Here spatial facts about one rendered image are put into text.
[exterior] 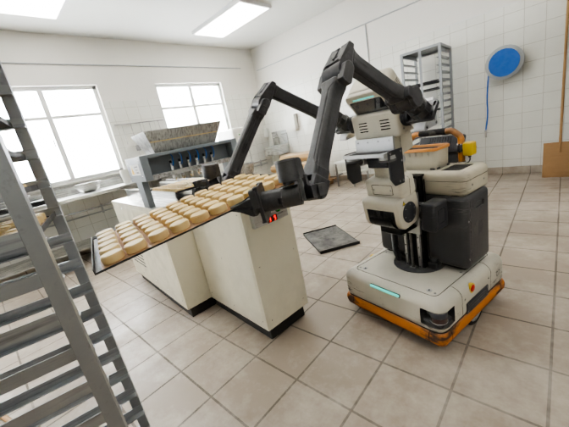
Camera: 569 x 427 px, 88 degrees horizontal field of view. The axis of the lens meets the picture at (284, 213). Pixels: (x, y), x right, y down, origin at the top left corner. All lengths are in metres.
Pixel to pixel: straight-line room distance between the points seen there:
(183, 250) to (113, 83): 3.89
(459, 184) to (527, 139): 3.52
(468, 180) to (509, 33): 3.64
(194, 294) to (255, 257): 0.80
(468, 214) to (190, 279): 1.75
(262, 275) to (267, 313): 0.23
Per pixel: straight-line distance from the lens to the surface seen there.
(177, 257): 2.15
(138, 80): 5.77
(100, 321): 1.27
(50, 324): 0.81
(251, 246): 1.57
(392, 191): 1.51
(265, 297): 1.71
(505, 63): 4.95
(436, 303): 1.57
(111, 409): 0.89
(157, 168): 2.14
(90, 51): 5.66
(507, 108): 5.09
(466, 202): 1.66
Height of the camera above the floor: 1.15
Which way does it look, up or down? 15 degrees down
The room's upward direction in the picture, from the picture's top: 11 degrees counter-clockwise
